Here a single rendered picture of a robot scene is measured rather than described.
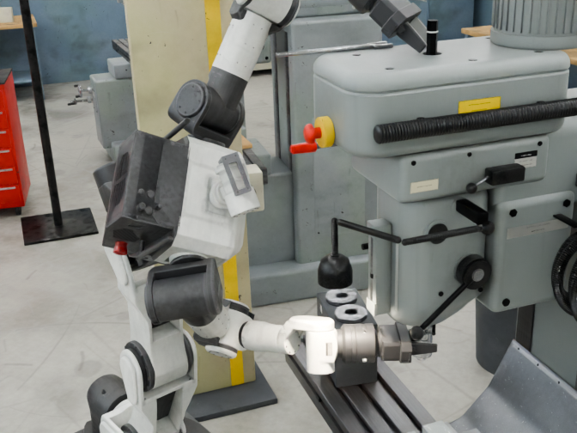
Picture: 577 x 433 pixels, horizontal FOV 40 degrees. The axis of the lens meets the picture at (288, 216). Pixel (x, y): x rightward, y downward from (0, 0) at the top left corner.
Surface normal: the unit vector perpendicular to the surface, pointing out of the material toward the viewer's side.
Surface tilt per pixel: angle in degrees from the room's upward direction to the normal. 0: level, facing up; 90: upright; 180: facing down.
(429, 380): 0
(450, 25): 90
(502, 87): 90
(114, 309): 0
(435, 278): 90
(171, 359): 81
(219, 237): 58
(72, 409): 0
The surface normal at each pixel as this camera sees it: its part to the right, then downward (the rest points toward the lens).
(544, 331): -0.94, 0.16
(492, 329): -0.77, 0.33
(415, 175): 0.34, 0.35
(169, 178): 0.51, -0.25
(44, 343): -0.04, -0.92
